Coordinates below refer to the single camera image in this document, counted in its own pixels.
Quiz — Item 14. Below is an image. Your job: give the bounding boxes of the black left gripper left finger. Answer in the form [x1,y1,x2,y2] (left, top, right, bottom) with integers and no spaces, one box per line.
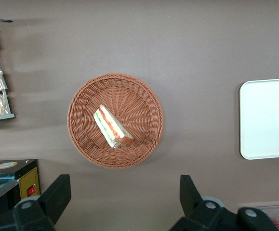
[13,174,72,231]

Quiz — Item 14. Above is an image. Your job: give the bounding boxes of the cream plastic tray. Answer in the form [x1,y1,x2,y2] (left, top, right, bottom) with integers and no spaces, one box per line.
[239,77,279,161]

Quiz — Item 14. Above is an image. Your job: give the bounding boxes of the round brown wicker basket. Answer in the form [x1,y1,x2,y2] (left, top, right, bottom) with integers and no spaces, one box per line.
[66,73,164,170]

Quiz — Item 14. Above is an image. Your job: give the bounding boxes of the clear acrylic bottle rack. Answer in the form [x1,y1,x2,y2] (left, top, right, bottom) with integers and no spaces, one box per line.
[238,205,279,231]

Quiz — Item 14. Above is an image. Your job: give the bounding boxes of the red cola bottle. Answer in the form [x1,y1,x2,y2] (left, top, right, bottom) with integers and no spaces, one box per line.
[262,211,279,231]

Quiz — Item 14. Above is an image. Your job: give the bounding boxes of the triangle sandwich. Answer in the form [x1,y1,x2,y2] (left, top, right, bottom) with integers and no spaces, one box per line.
[93,104,134,149]

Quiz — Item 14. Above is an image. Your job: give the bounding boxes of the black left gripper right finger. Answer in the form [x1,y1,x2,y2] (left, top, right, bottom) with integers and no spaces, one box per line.
[169,175,239,231]

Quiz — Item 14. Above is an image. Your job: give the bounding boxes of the black food warmer yellow panel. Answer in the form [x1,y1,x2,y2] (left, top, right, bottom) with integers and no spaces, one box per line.
[0,159,40,214]

